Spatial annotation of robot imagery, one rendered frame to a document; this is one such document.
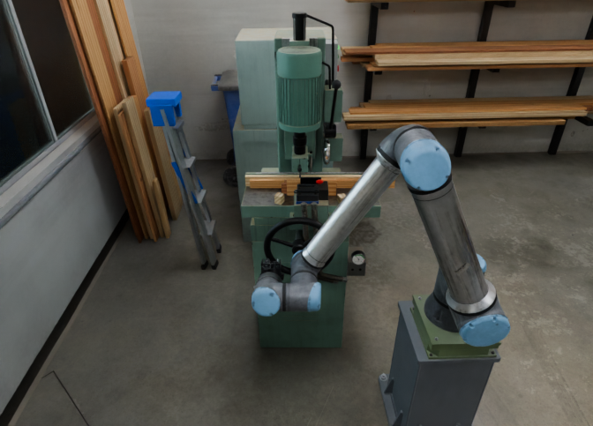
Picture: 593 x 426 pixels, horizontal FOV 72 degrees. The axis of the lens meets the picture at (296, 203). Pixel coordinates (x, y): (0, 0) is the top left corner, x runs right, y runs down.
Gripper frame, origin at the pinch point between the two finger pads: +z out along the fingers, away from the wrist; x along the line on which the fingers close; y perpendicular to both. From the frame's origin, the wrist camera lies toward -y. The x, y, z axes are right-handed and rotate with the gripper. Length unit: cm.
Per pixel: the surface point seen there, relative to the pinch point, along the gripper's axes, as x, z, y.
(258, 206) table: 7.6, 17.4, 21.6
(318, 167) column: -19, 49, 35
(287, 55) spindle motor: -6, 6, 82
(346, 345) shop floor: -35, 50, -62
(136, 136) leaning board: 98, 116, 48
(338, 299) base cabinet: -29, 36, -29
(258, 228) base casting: 7.9, 21.4, 10.8
